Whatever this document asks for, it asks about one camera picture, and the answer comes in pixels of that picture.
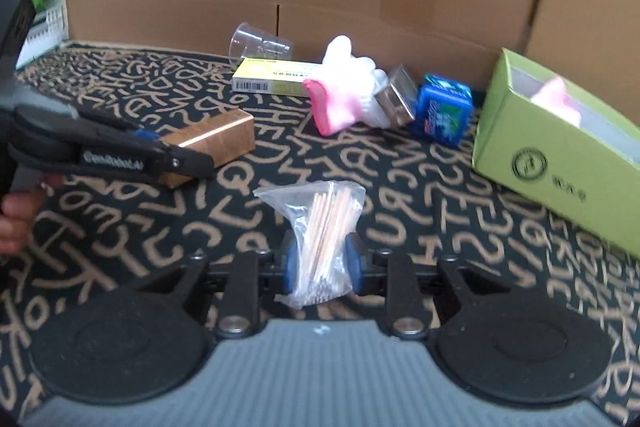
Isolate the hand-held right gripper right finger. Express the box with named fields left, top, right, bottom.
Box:
left=343, top=231, right=499, bottom=341

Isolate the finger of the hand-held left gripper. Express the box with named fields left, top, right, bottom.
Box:
left=75, top=109, right=167, bottom=144
left=144, top=141, right=217, bottom=180

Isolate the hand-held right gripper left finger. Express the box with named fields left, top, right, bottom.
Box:
left=134, top=231, right=297, bottom=340

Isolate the bag of cotton swabs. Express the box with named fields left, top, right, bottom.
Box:
left=252, top=180, right=367, bottom=311

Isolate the copper coloured box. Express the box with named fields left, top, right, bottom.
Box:
left=159, top=108, right=257, bottom=189

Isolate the clear plastic cup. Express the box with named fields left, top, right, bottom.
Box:
left=228, top=22, right=294, bottom=68

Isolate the blue packet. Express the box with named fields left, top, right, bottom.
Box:
left=412, top=74, right=474, bottom=149

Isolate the green shoe box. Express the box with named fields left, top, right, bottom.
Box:
left=472, top=47, right=640, bottom=261

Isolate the person's left hand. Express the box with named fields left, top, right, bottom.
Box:
left=0, top=175, right=66, bottom=257

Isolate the black mat with beige letters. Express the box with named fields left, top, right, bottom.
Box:
left=0, top=39, right=640, bottom=427

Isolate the desk calendar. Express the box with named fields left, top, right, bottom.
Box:
left=17, top=0, right=70, bottom=69

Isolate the yellow green medicine box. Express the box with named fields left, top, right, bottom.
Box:
left=231, top=56, right=326, bottom=99

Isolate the clear plastic box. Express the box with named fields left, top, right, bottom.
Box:
left=374, top=64, right=420, bottom=128

